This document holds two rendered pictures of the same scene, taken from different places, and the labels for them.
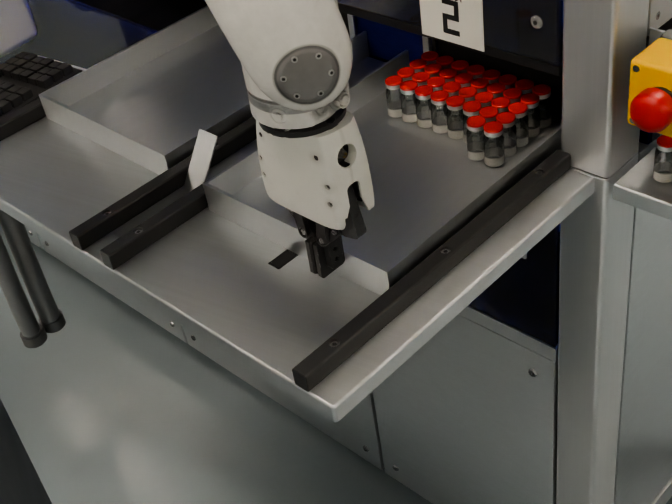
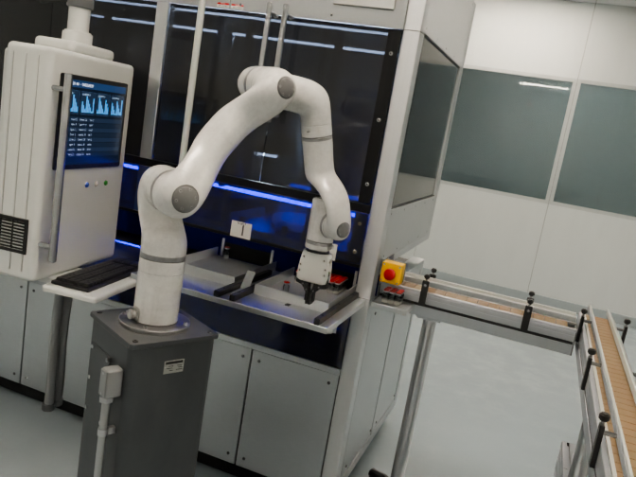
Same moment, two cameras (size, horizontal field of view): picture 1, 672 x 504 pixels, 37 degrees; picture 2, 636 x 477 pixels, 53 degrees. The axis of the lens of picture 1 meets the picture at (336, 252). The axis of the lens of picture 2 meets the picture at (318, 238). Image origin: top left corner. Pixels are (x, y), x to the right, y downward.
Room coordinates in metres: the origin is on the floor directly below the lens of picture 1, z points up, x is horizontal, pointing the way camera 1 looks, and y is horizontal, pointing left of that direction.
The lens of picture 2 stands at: (-0.92, 0.98, 1.47)
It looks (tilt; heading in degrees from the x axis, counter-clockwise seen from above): 11 degrees down; 330
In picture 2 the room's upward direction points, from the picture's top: 10 degrees clockwise
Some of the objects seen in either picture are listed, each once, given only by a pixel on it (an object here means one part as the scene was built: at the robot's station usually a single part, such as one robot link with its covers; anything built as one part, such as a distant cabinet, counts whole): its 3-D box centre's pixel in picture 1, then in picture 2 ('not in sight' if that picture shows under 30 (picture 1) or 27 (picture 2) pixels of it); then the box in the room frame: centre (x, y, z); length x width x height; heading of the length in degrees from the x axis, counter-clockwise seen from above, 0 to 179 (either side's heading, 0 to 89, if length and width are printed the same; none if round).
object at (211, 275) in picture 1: (259, 157); (256, 287); (1.00, 0.07, 0.87); 0.70 x 0.48 x 0.02; 41
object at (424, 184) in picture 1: (399, 157); (309, 288); (0.91, -0.08, 0.90); 0.34 x 0.26 x 0.04; 131
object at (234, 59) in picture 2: not in sight; (214, 91); (1.39, 0.18, 1.50); 0.47 x 0.01 x 0.59; 41
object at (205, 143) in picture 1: (166, 184); (240, 283); (0.91, 0.17, 0.91); 0.14 x 0.03 x 0.06; 131
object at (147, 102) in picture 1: (206, 74); (224, 265); (1.17, 0.13, 0.90); 0.34 x 0.26 x 0.04; 131
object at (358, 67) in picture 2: not in sight; (327, 110); (1.04, -0.12, 1.50); 0.43 x 0.01 x 0.59; 41
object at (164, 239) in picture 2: not in sight; (164, 210); (0.73, 0.50, 1.16); 0.19 x 0.12 x 0.24; 4
